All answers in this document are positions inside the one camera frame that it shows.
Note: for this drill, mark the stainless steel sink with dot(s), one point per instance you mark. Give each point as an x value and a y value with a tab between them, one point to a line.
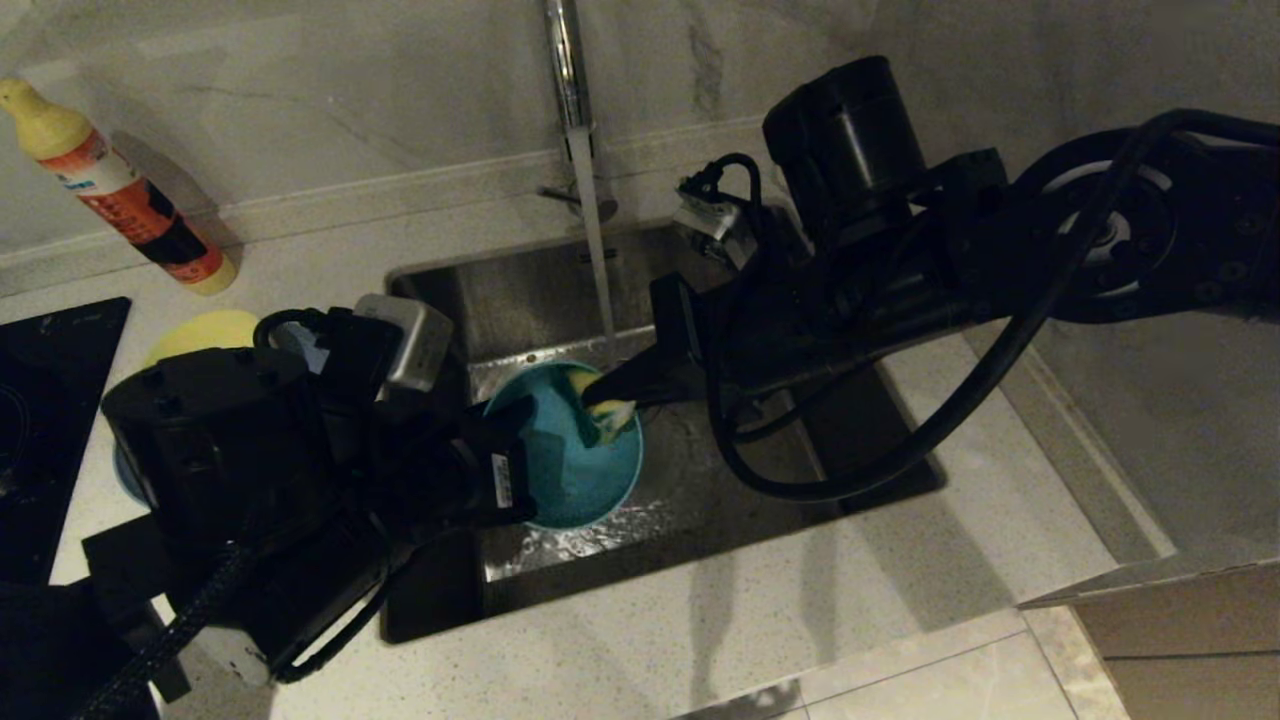
600	560

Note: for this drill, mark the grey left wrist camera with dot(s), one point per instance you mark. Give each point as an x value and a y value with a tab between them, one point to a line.
420	345

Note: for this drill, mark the light blue plate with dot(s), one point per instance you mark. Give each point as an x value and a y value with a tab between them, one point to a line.
124	478

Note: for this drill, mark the teal plastic bowl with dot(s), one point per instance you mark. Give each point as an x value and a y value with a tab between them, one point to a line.
570	470

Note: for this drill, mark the yellow plastic bowl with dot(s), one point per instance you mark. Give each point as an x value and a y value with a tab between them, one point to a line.
200	335

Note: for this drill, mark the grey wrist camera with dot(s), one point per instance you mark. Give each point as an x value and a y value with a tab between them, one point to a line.
420	345
705	222

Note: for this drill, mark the black induction cooktop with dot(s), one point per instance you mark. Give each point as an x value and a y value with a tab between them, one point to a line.
50	400

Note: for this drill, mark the chrome faucet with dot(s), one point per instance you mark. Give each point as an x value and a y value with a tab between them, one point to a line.
568	70

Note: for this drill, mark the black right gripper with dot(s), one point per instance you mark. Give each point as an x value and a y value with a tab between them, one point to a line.
790	320

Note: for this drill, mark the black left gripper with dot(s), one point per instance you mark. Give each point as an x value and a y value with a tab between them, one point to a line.
450	470

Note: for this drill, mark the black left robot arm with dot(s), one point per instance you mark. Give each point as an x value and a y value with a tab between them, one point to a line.
200	450

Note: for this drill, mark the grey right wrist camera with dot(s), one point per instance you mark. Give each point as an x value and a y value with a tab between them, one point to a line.
705	222

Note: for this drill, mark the yellow sponge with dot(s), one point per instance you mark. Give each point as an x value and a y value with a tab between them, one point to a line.
612	420

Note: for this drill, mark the orange-label dish soap bottle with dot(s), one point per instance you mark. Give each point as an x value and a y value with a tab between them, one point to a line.
140	215

